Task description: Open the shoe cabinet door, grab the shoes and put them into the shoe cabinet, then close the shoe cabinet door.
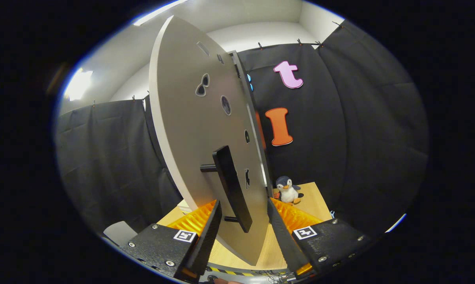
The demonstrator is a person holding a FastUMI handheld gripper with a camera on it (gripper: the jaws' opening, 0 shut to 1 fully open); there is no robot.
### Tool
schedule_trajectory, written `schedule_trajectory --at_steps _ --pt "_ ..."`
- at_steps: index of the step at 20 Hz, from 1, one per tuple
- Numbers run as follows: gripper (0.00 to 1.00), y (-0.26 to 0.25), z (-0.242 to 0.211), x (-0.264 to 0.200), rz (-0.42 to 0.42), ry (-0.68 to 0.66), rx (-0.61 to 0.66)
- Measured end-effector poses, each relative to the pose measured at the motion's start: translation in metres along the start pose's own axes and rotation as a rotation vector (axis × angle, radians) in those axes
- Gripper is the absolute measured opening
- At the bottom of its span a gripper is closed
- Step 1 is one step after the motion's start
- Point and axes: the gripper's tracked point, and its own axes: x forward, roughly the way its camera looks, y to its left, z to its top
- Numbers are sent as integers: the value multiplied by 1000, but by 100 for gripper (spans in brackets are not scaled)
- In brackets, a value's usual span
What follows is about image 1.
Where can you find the stack of books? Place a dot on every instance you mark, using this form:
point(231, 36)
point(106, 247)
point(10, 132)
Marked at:
point(185, 207)

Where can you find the beige shoe cabinet door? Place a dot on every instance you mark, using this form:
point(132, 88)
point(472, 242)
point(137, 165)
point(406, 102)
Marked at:
point(182, 126)

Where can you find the grey shoe cabinet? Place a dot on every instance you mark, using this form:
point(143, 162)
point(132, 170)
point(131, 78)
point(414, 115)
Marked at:
point(247, 90)

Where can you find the penguin plush toy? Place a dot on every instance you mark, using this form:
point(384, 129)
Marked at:
point(287, 191)

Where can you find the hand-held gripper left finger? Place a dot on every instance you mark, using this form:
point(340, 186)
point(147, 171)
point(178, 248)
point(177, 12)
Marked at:
point(207, 236)

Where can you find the black backdrop cloth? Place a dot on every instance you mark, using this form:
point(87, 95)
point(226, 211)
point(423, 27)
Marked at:
point(359, 138)

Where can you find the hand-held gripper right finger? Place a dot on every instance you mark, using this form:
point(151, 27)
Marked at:
point(288, 240)

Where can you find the grey flat panel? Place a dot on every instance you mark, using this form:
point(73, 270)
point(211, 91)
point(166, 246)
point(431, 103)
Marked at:
point(119, 232)

